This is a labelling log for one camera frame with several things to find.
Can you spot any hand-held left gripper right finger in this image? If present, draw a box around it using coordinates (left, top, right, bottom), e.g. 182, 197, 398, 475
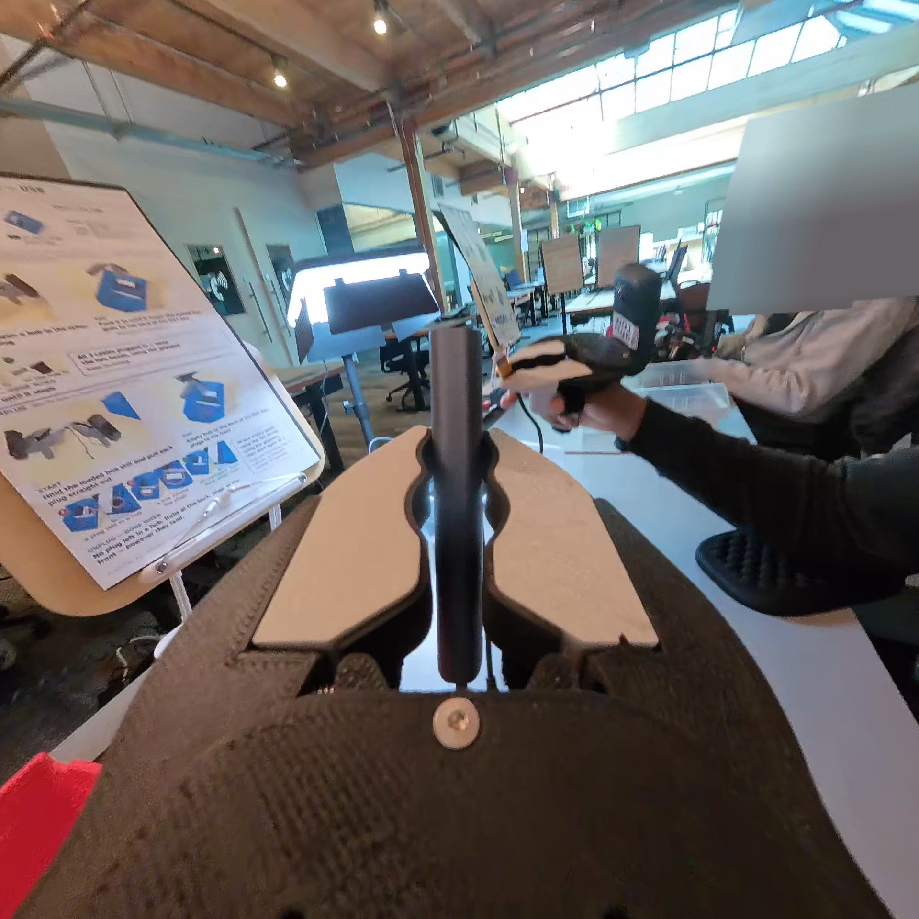
484, 428, 661, 679

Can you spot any wooden background table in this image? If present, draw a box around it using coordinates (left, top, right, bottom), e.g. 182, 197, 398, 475
276, 362, 349, 468

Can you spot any grey slim USB hub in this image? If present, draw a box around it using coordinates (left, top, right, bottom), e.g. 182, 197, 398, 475
428, 326, 485, 684

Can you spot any printed display board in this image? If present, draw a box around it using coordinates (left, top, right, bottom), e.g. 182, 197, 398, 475
542, 235, 584, 296
597, 226, 642, 289

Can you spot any wooden document stand with sheet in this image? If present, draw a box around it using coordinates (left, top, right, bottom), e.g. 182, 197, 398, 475
438, 204, 523, 347

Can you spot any instruction sheet on stand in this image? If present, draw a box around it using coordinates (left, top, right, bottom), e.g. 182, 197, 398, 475
0, 172, 325, 626

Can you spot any red plastic bin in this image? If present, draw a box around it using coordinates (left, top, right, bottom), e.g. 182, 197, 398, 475
0, 752, 101, 919

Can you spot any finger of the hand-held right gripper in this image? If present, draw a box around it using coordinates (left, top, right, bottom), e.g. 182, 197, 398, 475
510, 337, 577, 369
512, 358, 595, 393

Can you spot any black office chair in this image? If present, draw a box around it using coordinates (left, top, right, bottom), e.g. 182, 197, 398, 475
381, 337, 432, 412

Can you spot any person's right hand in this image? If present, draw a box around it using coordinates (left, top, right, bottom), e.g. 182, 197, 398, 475
500, 382, 650, 442

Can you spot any black mesh pad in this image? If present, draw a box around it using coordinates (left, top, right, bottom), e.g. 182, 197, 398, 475
695, 530, 907, 617

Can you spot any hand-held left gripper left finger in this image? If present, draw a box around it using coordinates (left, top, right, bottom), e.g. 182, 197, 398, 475
250, 426, 435, 683

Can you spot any braided cable with gold plug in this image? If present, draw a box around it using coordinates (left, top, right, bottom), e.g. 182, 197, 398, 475
495, 354, 548, 455

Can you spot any grey panel on stand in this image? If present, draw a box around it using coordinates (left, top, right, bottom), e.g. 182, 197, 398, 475
286, 251, 442, 452

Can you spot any clear plastic bin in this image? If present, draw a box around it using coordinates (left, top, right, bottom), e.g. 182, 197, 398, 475
630, 359, 735, 412

